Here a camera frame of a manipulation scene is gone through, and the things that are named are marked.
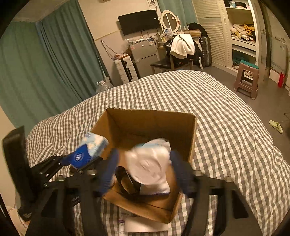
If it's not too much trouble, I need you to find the brown plastic stool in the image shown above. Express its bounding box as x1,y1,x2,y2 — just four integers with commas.
233,60,259,100

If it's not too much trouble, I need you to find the green curtain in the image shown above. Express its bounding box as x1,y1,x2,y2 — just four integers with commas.
1,1,108,133
158,0,198,28

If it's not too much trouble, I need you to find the white louvred wardrobe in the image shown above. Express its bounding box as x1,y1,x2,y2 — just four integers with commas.
192,1,264,76

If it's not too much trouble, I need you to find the blue tissue pack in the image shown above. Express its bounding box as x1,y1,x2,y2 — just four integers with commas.
61,132,109,169

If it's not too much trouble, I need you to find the black wall television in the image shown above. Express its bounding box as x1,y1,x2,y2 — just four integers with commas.
118,10,160,35

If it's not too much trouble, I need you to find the silver mini fridge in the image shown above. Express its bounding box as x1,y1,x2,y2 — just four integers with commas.
129,40,157,78

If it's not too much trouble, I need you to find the white plastic bottle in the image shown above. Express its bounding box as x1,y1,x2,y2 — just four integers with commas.
124,138,171,195

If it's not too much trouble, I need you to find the white suitcase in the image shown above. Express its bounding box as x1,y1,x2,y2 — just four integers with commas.
114,54,139,84

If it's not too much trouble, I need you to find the green curtain left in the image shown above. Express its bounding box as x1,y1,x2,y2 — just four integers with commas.
1,1,108,133

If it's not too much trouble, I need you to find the clear water jug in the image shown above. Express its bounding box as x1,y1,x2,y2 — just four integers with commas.
96,81,113,93

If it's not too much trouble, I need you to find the grey checkered duvet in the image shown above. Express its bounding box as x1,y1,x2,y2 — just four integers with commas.
26,70,289,235

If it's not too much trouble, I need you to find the green slipper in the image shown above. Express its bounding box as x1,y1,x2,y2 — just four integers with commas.
269,120,283,134

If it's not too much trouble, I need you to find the black chair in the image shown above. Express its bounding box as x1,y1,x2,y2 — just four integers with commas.
150,38,204,74

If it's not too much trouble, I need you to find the white towel on chair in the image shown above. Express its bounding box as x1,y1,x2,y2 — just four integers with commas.
170,33,195,59

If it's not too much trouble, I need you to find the oval white vanity mirror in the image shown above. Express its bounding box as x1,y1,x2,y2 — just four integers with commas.
160,10,179,33

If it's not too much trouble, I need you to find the red fire extinguisher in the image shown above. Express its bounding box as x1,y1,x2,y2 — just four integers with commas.
278,73,286,88

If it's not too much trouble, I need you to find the black round object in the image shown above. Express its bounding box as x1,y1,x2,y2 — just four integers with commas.
115,166,141,196

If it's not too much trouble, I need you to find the open cardboard box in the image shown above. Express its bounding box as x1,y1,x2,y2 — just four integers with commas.
92,108,197,223

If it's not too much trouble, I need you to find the green curtain centre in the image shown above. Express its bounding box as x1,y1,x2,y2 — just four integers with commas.
158,0,198,28

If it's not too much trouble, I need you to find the dark suitcase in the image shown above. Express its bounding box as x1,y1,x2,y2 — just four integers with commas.
199,36,212,67

